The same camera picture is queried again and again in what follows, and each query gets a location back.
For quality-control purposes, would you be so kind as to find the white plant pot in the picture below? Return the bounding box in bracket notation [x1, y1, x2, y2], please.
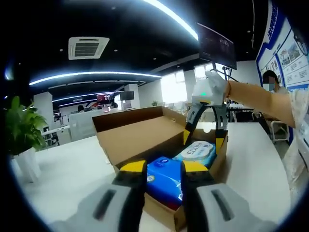
[10, 146, 42, 184]

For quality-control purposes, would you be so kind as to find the blue soft tissue pack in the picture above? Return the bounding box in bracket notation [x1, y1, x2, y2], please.
[145, 156, 184, 211]

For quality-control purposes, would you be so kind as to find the white ceiling air conditioner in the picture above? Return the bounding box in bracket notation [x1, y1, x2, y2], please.
[68, 36, 110, 60]

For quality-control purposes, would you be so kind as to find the white soft wet wipes pack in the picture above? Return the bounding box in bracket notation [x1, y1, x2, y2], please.
[172, 141, 217, 169]

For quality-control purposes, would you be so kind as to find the black hanging monitor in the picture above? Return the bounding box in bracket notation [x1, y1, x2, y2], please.
[196, 22, 238, 70]

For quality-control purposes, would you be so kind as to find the brown cardboard shoe box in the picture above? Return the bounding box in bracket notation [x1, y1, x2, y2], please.
[91, 105, 229, 232]

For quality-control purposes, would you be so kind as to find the green leafy plant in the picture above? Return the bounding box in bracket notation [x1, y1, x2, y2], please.
[4, 95, 49, 156]

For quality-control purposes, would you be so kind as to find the black background monitor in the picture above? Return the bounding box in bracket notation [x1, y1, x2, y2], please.
[119, 91, 135, 102]

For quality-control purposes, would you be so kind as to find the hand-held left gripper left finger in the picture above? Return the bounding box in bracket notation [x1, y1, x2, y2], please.
[52, 159, 148, 232]

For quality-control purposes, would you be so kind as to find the long curved ceiling light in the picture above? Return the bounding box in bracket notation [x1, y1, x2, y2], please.
[141, 0, 199, 42]
[28, 71, 163, 87]

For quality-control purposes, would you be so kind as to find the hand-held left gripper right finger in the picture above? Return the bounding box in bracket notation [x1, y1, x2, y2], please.
[181, 160, 276, 232]

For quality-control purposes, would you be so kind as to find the red background screen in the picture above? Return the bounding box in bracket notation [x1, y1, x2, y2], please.
[96, 93, 114, 105]

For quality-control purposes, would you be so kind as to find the person's white clothing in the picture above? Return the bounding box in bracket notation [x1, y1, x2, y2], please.
[281, 90, 309, 194]

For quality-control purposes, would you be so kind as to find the white office chair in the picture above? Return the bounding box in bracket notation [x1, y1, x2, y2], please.
[268, 119, 291, 144]

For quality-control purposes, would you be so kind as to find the white desk partition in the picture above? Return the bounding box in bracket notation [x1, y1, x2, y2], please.
[68, 112, 98, 141]

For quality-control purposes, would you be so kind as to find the person's right hand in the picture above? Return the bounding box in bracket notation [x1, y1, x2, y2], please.
[204, 70, 230, 100]

